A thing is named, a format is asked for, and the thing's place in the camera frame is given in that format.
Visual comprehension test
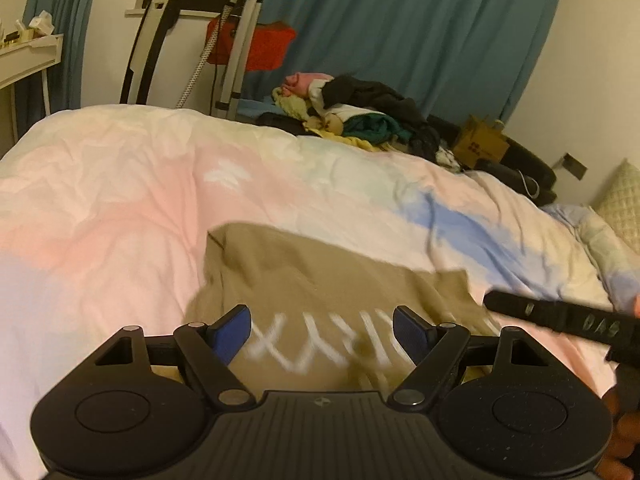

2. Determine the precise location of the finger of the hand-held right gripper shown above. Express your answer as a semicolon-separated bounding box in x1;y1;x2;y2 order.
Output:
483;289;640;350

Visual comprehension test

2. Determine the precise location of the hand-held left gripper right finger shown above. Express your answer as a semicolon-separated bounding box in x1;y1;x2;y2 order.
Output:
387;305;547;410

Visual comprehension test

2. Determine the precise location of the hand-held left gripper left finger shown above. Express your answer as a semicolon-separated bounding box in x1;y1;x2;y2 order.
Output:
92;304;257;411

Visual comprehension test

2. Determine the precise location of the beige t-shirt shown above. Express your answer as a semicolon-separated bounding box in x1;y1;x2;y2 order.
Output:
185;222;502;397

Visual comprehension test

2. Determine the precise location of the pile of mixed clothes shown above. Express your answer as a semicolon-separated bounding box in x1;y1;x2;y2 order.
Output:
271;72;457;162

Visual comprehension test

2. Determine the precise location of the person's right hand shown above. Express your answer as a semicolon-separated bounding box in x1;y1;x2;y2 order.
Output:
599;385;640;480

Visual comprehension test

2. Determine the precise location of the pastel pillow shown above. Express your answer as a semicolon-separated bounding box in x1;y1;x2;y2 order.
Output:
542;203;640;312

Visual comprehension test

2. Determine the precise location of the quilted cream cushion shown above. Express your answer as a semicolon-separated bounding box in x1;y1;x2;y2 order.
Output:
592;158;640;257

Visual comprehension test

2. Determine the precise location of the black sofa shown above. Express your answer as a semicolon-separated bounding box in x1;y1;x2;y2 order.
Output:
427;113;559;206

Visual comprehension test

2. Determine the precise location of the white patterned cloth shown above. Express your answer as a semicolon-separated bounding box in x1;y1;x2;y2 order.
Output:
433;145;464;171

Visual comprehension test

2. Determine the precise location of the pastel duvet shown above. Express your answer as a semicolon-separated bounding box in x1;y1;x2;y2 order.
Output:
0;103;640;480

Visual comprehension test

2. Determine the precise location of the yellow paper bag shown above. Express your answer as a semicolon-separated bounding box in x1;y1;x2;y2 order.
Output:
452;114;511;171

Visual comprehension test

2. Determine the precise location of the blue cloth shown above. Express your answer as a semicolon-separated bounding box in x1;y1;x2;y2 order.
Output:
237;98;281;121

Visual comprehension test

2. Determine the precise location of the red hanging garment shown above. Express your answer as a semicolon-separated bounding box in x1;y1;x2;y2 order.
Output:
205;15;297;74

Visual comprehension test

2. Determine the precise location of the exercise bike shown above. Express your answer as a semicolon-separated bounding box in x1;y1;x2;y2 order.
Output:
175;0;274;121

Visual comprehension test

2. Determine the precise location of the wide blue curtain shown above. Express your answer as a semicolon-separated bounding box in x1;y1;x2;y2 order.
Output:
240;0;567;127

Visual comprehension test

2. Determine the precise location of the white vanity desk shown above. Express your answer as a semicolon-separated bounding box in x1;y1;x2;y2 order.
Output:
0;33;65;144

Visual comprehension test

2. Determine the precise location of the narrow blue curtain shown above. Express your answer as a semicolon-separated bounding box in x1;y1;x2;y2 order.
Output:
15;0;104;127

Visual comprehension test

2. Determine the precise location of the tissue box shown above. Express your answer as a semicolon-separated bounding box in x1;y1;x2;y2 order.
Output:
27;11;55;36

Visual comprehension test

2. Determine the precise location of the white charging cable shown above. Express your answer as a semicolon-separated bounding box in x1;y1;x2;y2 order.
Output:
517;169;541;199

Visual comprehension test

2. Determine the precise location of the black wall outlet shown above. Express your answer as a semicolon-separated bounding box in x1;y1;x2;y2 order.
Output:
559;152;589;180

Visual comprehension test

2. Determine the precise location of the white black folded frame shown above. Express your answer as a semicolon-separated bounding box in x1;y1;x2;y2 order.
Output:
118;0;180;107

